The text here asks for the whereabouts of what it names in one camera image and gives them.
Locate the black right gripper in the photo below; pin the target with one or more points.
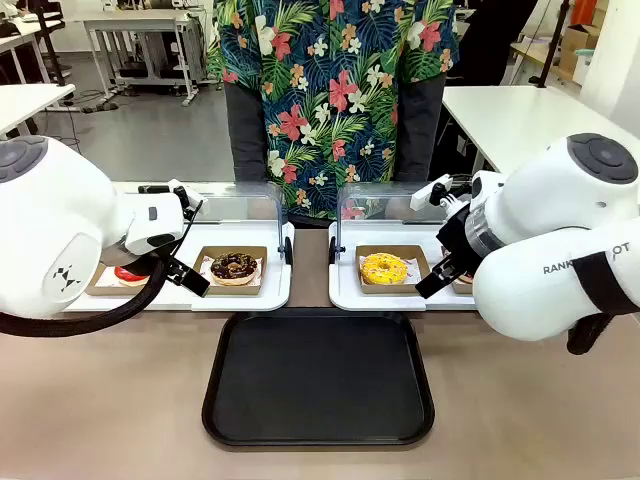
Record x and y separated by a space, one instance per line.
456 235

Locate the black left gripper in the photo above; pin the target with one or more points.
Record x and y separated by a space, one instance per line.
142 260

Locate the purple glazed donut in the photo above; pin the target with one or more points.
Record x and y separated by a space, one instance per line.
466 276

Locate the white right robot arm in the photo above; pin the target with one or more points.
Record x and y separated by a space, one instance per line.
545 210

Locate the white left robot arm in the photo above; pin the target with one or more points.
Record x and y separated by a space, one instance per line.
55 220

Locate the cardboard box under chocolate donut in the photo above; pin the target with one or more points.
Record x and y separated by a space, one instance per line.
200 289

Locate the paper liner under chocolate donut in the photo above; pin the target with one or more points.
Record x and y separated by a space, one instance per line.
206 272

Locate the cardboard box under yellow donut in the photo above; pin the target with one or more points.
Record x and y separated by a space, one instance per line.
422 260

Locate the paper liner under yellow donut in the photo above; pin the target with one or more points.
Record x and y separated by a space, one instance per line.
413 272

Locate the chocolate glazed donut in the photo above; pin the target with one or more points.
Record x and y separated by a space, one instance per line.
234 267

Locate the yellow sprinkled donut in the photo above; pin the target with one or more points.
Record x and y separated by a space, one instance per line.
384 267

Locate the white display tray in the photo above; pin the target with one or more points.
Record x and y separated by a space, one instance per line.
345 295
240 302

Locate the red glazed donut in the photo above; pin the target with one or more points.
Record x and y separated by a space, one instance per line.
131 276

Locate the paper liner under red donut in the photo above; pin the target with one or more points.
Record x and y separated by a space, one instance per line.
106 280

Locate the cardboard box under red donut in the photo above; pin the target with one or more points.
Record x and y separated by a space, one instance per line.
105 290

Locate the black serving tray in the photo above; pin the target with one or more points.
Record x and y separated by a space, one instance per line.
320 380

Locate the clear display lid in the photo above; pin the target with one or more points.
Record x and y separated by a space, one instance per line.
240 205
380 205

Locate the large white side table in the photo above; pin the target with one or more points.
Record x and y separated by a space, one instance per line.
510 120

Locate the person torso floral shirt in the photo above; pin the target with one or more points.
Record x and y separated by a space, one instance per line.
330 100

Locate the small white side table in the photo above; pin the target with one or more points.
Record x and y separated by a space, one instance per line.
25 102

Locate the background person black clothes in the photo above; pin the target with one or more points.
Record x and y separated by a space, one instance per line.
495 40

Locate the black pole stand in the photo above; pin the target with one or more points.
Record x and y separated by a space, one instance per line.
552 45

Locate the brown cardboard storage box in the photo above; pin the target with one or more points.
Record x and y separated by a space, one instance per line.
577 42

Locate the black office chair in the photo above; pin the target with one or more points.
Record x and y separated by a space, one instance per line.
52 30

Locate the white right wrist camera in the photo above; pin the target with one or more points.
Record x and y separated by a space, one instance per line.
430 195

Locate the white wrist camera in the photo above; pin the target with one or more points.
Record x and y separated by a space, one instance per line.
430 195
186 196

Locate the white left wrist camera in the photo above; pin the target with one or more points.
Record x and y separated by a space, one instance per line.
186 196

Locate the white background desk metal frame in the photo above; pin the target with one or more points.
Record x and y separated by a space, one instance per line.
140 22

